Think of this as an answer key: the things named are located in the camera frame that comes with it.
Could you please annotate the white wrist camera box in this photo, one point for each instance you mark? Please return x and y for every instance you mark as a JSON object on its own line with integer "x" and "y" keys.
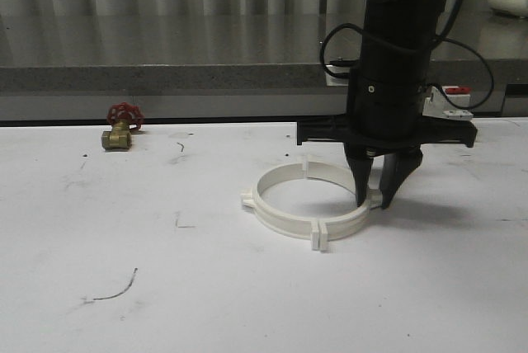
{"x": 339, "y": 72}

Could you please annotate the white circuit breaker red switch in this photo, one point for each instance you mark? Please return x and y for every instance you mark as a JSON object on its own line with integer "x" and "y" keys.
{"x": 448, "y": 103}

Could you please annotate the brass valve red handwheel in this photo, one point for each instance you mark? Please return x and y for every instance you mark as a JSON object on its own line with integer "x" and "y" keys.
{"x": 125, "y": 120}

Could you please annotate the white half pipe clamp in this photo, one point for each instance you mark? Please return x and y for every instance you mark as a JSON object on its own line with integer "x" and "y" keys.
{"x": 290, "y": 225}
{"x": 324, "y": 230}

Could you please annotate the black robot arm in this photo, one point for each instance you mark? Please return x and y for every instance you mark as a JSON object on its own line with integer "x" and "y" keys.
{"x": 398, "y": 37}

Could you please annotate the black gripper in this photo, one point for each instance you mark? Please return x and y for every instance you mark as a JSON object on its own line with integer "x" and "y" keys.
{"x": 383, "y": 118}

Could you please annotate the grey stone counter slab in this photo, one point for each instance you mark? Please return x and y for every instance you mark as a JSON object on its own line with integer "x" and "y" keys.
{"x": 141, "y": 55}

